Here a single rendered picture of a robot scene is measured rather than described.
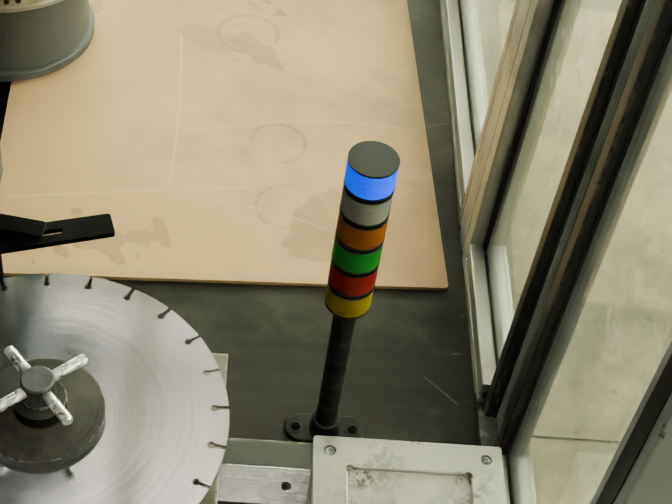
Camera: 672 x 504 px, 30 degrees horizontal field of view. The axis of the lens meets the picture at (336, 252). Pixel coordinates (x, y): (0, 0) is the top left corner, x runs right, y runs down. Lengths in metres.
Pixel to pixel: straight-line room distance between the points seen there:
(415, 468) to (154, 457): 0.25
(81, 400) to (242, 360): 0.34
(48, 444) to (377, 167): 0.37
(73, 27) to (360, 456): 0.80
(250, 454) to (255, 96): 0.58
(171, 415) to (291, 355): 0.33
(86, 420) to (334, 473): 0.23
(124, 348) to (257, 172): 0.50
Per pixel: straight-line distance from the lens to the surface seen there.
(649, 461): 0.79
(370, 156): 1.07
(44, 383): 1.10
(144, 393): 1.15
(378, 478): 1.18
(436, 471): 1.19
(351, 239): 1.11
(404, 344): 1.47
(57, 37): 1.73
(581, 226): 1.09
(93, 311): 1.21
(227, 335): 1.45
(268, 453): 1.35
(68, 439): 1.11
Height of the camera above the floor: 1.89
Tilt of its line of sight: 47 degrees down
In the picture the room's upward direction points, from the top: 9 degrees clockwise
